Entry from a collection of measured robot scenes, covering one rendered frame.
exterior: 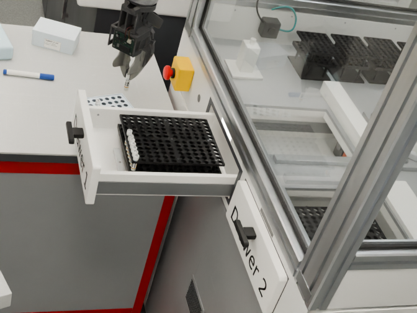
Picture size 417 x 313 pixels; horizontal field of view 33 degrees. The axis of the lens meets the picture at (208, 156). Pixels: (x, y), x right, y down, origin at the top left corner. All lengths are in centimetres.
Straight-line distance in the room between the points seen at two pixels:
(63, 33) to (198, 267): 81
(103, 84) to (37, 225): 45
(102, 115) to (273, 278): 61
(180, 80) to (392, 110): 95
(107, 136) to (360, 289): 74
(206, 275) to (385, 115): 84
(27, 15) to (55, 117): 208
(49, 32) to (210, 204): 74
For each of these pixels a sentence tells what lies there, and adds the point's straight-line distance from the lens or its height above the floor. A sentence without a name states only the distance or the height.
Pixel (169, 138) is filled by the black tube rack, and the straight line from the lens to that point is 166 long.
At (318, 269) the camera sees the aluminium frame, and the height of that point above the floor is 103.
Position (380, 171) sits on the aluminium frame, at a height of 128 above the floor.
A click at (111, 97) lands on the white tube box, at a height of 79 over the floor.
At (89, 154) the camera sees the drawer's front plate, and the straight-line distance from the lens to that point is 153.
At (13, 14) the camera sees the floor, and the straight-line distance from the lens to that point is 392.
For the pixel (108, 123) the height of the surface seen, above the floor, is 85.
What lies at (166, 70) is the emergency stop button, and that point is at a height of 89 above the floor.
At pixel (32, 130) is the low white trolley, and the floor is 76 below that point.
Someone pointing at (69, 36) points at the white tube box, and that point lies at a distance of 215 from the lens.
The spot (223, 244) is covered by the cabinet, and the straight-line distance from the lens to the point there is 169.
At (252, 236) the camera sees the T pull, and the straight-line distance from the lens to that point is 146.
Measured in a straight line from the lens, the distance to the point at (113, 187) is 155.
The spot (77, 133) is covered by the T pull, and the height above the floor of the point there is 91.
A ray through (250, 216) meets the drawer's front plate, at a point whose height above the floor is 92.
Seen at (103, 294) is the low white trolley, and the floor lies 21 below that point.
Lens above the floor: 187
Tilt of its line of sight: 36 degrees down
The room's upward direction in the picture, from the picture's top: 18 degrees clockwise
